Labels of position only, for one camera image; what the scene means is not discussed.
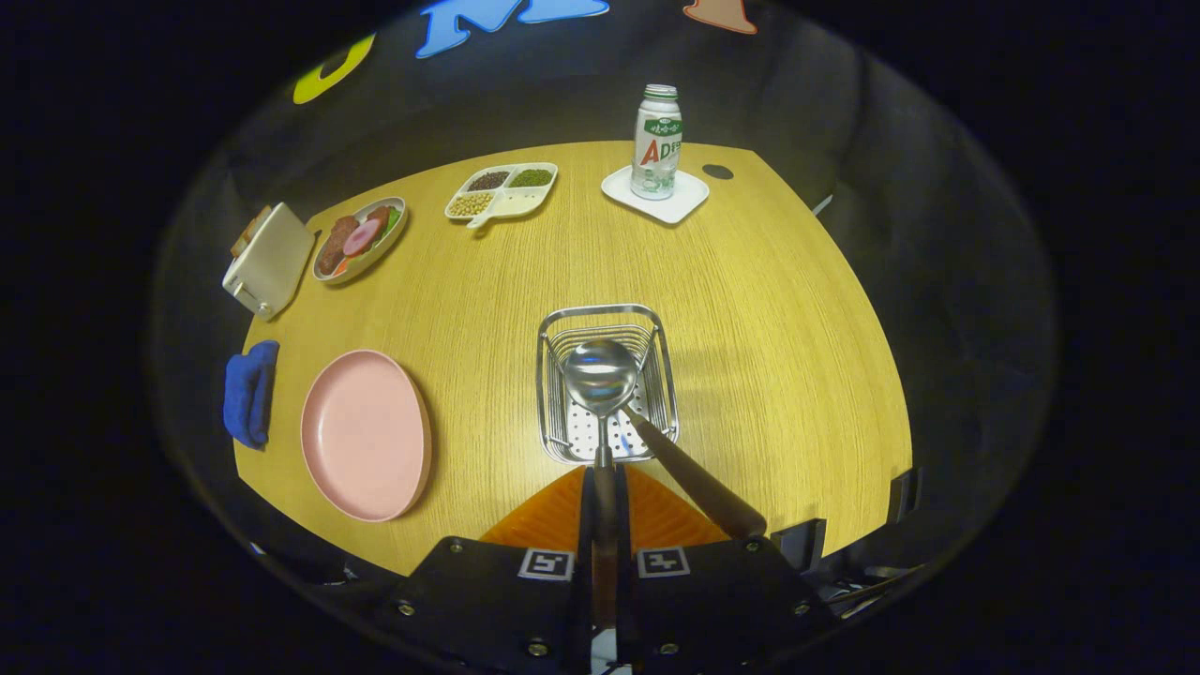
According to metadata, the white milk bottle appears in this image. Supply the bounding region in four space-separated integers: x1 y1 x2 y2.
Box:
630 84 683 201

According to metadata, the grey plate of food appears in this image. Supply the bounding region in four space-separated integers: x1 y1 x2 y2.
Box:
312 196 409 286

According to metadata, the white square coaster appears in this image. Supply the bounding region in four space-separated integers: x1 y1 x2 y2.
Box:
601 165 711 225

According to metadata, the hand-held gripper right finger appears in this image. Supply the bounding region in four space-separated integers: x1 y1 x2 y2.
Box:
614 463 842 675

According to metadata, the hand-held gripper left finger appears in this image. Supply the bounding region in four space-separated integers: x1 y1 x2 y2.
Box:
370 465 597 675

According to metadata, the blue cloth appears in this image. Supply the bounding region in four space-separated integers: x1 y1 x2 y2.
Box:
223 339 280 451

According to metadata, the black chair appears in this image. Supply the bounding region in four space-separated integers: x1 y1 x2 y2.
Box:
886 466 924 523

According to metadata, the cream toaster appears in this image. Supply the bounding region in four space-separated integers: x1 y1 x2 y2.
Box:
222 202 317 323

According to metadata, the metal spoon with brown handle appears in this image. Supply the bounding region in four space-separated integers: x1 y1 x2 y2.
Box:
562 338 640 631

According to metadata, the pink plate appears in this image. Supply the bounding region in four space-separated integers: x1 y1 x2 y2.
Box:
300 349 434 523

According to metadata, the white divided dish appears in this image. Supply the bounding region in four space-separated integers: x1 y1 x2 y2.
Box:
444 162 560 231

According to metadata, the metal fork with brown handle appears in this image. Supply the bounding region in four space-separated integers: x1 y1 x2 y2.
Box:
621 405 769 541

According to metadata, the perforated metal basket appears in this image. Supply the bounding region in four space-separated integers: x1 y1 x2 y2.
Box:
536 304 680 466

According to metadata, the pink ham slice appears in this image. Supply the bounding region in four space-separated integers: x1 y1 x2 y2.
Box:
342 218 383 258

